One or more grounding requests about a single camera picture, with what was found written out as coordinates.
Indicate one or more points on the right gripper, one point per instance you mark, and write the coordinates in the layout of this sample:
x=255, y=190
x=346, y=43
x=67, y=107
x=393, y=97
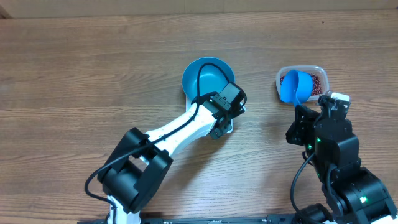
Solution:
x=306, y=121

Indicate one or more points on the teal bowl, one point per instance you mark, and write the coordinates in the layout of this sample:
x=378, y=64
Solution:
x=213, y=77

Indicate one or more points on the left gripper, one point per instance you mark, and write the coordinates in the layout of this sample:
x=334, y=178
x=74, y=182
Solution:
x=217, y=133

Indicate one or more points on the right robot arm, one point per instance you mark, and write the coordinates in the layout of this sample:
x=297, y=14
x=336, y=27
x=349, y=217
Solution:
x=353, y=193

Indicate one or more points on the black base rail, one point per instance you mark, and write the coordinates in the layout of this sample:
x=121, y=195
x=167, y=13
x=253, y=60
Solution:
x=270, y=219

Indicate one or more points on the white digital kitchen scale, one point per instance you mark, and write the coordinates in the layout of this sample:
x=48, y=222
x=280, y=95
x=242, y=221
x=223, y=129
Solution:
x=215, y=101

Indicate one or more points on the clear plastic container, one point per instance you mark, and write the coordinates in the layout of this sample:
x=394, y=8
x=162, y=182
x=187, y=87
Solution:
x=319, y=76

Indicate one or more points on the red beans in container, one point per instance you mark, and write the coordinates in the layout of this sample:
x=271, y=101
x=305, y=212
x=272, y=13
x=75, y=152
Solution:
x=300, y=84

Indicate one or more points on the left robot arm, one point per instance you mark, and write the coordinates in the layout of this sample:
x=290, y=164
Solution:
x=139, y=163

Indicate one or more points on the blue plastic scoop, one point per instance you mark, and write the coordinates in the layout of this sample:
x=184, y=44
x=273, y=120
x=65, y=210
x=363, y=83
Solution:
x=296, y=87

